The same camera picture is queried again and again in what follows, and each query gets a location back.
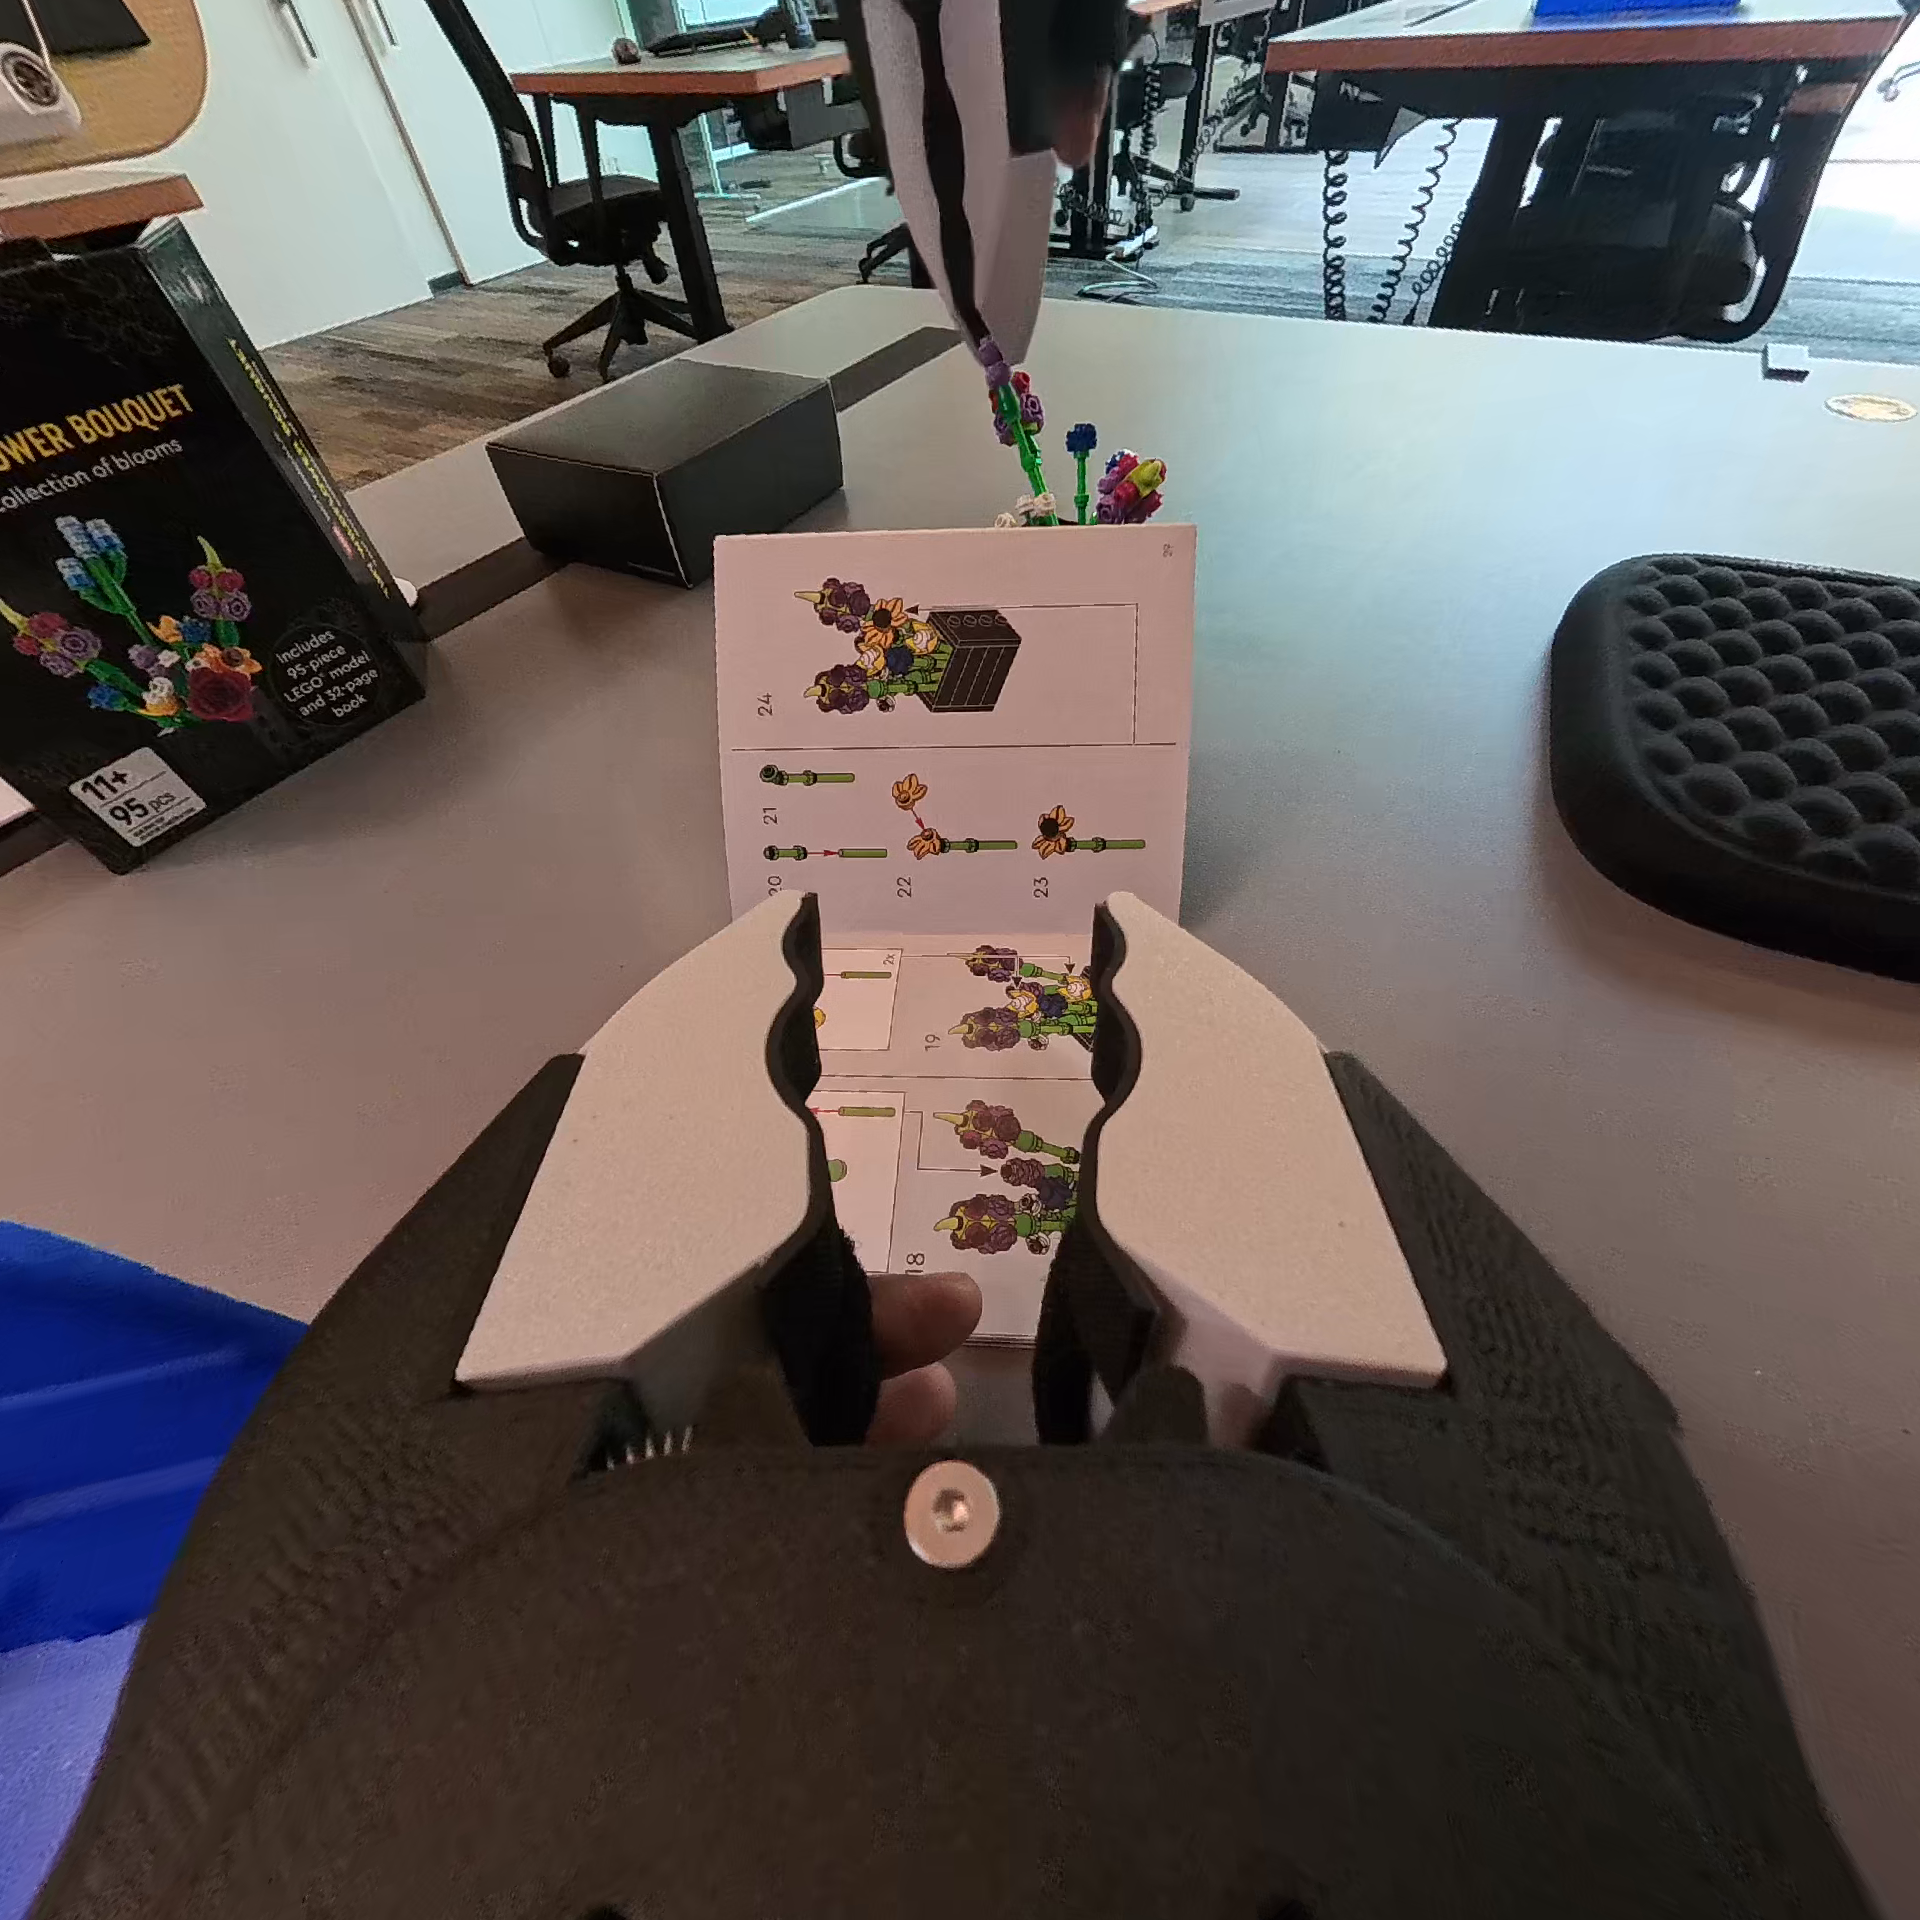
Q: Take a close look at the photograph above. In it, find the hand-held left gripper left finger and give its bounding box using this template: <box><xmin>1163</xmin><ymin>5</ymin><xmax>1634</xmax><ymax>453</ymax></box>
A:
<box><xmin>458</xmin><ymin>896</ymin><xmax>879</xmax><ymax>1444</ymax></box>

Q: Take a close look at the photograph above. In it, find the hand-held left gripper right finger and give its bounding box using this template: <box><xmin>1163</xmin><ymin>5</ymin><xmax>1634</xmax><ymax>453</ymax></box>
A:
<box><xmin>1034</xmin><ymin>896</ymin><xmax>1446</xmax><ymax>1445</ymax></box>

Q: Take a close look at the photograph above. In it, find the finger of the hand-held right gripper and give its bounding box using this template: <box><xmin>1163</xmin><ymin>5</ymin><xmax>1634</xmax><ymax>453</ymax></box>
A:
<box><xmin>848</xmin><ymin>0</ymin><xmax>976</xmax><ymax>340</ymax></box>
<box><xmin>917</xmin><ymin>0</ymin><xmax>1058</xmax><ymax>370</ymax></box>

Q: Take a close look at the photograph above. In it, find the green stem brick piece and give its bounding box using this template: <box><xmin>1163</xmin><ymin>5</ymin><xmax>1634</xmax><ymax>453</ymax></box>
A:
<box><xmin>976</xmin><ymin>335</ymin><xmax>1058</xmax><ymax>507</ymax></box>

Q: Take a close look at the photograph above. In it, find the wooden background desk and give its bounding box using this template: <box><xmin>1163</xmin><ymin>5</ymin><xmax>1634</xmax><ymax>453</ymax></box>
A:
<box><xmin>505</xmin><ymin>26</ymin><xmax>872</xmax><ymax>345</ymax></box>

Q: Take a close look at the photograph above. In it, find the grey background desk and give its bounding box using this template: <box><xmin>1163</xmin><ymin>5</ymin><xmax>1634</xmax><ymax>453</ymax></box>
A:
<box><xmin>1259</xmin><ymin>0</ymin><xmax>1920</xmax><ymax>332</ymax></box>

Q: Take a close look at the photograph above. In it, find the person's left hand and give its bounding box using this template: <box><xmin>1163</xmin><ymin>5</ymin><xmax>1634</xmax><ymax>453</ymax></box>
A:
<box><xmin>864</xmin><ymin>1271</ymin><xmax>986</xmax><ymax>1444</ymax></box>

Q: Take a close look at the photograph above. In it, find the LEGO flower bouquet in pot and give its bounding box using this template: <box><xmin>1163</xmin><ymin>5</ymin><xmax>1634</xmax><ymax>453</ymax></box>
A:
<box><xmin>1000</xmin><ymin>420</ymin><xmax>1173</xmax><ymax>528</ymax></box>

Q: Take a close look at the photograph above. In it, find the black office chair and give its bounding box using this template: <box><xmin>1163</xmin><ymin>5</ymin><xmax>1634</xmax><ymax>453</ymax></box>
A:
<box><xmin>421</xmin><ymin>0</ymin><xmax>700</xmax><ymax>381</ymax></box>
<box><xmin>1428</xmin><ymin>90</ymin><xmax>1837</xmax><ymax>345</ymax></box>

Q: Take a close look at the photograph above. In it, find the flat black box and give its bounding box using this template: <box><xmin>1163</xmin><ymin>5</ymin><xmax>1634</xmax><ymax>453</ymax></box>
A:
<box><xmin>485</xmin><ymin>359</ymin><xmax>848</xmax><ymax>585</ymax></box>

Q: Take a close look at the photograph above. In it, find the instruction booklet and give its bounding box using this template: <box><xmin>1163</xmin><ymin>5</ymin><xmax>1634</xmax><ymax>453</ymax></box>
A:
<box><xmin>716</xmin><ymin>524</ymin><xmax>1200</xmax><ymax>1352</ymax></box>

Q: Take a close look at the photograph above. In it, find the blue storage bin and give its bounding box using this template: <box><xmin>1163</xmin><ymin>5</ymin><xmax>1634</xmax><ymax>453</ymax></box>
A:
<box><xmin>0</xmin><ymin>1215</ymin><xmax>316</xmax><ymax>1920</ymax></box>

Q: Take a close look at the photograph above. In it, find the black wrist rest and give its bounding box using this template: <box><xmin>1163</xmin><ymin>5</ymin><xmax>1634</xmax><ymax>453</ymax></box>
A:
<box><xmin>1549</xmin><ymin>549</ymin><xmax>1920</xmax><ymax>987</ymax></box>

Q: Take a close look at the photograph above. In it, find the black product box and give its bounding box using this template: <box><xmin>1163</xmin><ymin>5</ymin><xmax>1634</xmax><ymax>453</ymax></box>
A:
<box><xmin>0</xmin><ymin>217</ymin><xmax>427</xmax><ymax>878</ymax></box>

